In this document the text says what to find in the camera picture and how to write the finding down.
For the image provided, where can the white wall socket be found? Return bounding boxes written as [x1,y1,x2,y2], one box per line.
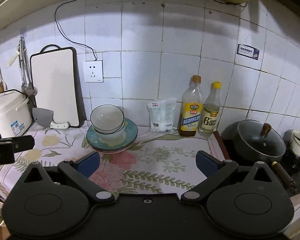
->
[83,60,103,82]

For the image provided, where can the floral tablecloth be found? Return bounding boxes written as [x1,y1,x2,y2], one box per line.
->
[0,124,225,199]

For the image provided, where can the hanging metal ladle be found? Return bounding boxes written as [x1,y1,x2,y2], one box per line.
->
[18,37,37,96]

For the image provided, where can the white plate with sun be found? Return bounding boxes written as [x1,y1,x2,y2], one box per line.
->
[95,146,130,154]

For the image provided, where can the white salt bag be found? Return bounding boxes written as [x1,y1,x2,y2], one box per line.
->
[147,98,177,132]

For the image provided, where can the white cutting board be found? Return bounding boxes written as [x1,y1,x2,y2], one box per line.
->
[30,44,85,128]

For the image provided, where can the white rice cooker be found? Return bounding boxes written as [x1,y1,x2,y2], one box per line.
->
[0,90,32,138]

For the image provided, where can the cooking wine bottle yellow label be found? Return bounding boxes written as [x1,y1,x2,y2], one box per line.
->
[178,75,203,137]

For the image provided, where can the blue wall sticker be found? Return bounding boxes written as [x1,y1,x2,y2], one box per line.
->
[237,44,260,60]

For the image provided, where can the black wok with lid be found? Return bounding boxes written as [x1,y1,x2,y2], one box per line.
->
[221,120,296,194]

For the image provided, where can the kitchen cleaver white handle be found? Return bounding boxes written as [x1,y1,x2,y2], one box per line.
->
[32,107,71,130]

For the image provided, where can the teal egg pattern plate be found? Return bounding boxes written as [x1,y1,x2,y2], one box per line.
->
[86,118,138,153]

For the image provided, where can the black gas stove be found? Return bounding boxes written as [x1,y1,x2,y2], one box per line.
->
[270,148,300,196]

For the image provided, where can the white bowl black rim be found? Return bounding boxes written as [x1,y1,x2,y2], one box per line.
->
[93,122,125,141]
[90,105,125,134]

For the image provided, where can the white vinegar bottle yellow cap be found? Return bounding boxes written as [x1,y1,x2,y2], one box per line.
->
[198,81,222,138]

